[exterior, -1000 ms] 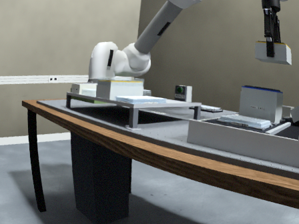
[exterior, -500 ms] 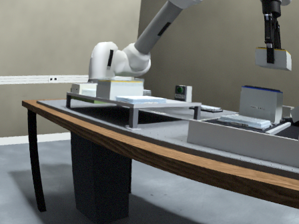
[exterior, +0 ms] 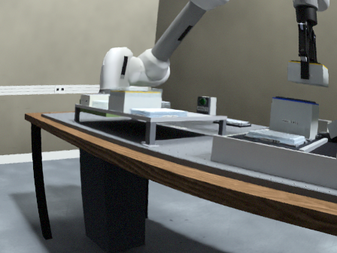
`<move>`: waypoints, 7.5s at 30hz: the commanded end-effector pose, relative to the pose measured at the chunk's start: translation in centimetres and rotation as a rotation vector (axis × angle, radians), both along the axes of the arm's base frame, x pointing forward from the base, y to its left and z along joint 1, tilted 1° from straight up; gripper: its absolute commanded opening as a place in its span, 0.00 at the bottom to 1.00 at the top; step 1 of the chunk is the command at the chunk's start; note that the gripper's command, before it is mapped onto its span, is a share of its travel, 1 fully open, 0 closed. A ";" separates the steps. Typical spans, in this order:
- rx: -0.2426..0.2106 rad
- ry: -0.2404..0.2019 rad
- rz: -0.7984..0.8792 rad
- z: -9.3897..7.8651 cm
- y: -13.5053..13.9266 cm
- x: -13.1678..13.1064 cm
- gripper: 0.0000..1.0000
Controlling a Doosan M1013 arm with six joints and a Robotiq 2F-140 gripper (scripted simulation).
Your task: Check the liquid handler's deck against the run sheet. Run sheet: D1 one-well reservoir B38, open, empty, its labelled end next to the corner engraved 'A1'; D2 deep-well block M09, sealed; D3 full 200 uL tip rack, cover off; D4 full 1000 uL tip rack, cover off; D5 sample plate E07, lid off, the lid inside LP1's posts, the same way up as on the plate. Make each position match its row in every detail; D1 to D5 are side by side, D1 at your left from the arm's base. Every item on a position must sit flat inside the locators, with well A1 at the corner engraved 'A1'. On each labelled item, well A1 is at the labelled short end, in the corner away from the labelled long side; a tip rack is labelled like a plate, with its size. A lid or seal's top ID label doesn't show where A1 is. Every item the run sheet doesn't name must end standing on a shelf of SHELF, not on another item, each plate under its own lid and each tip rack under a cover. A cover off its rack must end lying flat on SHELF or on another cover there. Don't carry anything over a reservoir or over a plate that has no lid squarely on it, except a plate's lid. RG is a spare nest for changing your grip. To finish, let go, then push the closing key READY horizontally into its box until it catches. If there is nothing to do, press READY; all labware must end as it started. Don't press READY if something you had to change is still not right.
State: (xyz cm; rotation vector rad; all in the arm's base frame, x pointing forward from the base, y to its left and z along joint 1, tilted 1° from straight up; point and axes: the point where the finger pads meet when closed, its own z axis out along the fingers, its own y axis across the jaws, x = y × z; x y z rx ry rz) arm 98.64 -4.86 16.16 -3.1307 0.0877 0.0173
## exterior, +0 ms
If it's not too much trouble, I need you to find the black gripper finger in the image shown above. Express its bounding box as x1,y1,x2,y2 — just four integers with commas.
298,23,312,80
308,30,317,62

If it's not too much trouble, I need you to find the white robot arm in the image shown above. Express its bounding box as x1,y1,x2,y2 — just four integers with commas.
96,0,329,94

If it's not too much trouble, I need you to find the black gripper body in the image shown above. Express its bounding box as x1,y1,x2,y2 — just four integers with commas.
296,6,317,36

